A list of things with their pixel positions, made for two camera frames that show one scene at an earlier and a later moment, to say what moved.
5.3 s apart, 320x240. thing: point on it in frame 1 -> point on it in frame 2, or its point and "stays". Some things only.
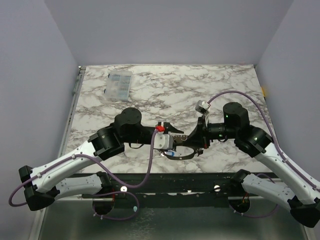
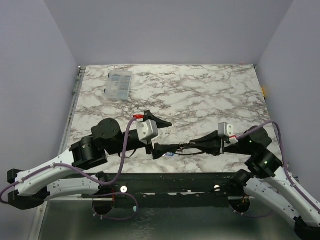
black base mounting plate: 175,190 stays
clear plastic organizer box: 118,85 stays
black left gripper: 170,128 -> 161,149
